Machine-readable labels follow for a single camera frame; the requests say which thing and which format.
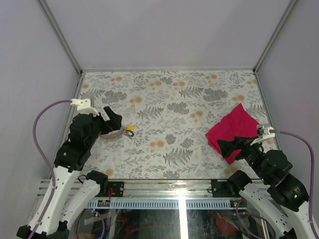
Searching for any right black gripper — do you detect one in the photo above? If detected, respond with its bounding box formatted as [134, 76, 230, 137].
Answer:
[216, 133, 270, 182]

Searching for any silver keyring bunch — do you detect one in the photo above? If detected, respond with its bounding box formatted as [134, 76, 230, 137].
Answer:
[100, 126, 135, 141]

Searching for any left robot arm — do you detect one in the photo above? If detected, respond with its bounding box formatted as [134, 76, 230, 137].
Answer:
[16, 107, 122, 239]

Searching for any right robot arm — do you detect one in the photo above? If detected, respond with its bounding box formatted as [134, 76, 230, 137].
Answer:
[217, 133, 319, 239]

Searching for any pink cloth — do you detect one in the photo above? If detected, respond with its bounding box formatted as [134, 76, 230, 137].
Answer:
[205, 104, 259, 155]

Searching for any floral table mat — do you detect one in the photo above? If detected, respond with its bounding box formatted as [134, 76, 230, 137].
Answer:
[75, 70, 269, 179]

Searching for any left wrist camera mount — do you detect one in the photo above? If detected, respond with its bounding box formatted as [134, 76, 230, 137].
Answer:
[70, 99, 99, 117]

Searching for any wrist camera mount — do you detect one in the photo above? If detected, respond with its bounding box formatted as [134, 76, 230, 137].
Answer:
[250, 124, 275, 146]
[70, 99, 99, 117]

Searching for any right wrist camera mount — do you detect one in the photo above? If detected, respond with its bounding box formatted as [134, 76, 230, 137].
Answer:
[250, 124, 275, 146]

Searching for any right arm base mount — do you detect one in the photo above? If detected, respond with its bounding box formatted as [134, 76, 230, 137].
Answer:
[211, 179, 253, 198]

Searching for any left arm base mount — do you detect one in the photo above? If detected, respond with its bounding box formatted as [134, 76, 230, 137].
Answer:
[97, 181, 125, 198]

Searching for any aluminium front rail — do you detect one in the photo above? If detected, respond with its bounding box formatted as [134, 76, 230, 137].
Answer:
[37, 179, 306, 201]

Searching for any slotted cable duct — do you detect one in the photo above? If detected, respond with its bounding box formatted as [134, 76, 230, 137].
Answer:
[84, 199, 234, 210]

